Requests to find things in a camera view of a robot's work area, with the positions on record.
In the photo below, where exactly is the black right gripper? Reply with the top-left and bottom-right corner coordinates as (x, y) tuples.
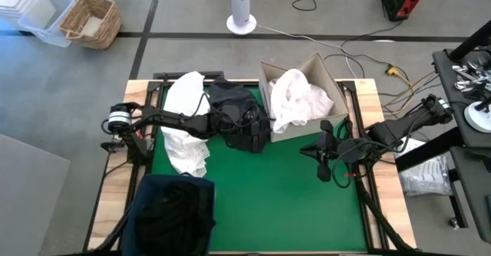
(299, 119), (365, 183)

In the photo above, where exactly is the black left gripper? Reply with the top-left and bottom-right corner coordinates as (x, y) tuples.
(220, 104), (269, 153)

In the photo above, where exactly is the dark grey logo shirt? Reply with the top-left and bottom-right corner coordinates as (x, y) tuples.
(209, 77), (272, 154)

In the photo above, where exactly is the large white shirt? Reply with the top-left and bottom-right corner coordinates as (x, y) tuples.
(268, 68), (335, 134)

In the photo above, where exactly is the white textured lace garment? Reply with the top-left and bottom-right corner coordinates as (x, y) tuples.
(160, 71), (211, 179)

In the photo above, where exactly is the black garment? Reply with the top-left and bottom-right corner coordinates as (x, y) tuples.
(133, 181), (218, 256)

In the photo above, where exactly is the beige fabric storage bin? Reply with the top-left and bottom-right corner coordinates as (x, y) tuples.
(259, 52), (351, 143)

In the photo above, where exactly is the green table mat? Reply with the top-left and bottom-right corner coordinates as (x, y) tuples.
(151, 85), (369, 254)

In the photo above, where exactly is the clear plastic bag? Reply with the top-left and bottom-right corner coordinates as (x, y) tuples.
(398, 136), (453, 197)

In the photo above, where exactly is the white tower fan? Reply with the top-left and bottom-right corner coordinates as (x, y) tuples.
(226, 0), (258, 36)

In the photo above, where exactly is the navy white striped fabric bin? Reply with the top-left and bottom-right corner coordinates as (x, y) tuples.
(122, 173), (218, 256)

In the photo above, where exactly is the wicker basket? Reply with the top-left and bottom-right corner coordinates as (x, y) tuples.
(58, 0), (124, 51)

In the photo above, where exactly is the black side table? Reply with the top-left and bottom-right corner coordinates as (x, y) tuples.
(432, 48), (491, 245)

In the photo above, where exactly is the shiny metal utensil heap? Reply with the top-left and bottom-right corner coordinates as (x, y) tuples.
(452, 56), (491, 94)

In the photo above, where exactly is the white round lamp base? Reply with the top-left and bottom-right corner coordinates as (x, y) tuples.
(463, 100), (491, 134)

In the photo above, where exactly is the black diagonal stand pole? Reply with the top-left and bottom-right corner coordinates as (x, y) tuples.
(448, 20), (491, 62)

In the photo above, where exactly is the clear plastic tub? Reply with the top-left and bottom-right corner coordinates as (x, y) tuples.
(17, 0), (77, 48)

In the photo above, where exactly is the black aluminium table frame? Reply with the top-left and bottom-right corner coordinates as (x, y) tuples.
(82, 71), (423, 256)

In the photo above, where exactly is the white fan power cable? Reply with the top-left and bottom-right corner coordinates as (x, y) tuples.
(255, 24), (358, 79)

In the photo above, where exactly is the yellow floor cable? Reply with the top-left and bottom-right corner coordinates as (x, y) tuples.
(383, 71), (438, 115)

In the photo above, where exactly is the long black floor cable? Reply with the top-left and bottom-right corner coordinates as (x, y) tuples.
(340, 20), (404, 69)

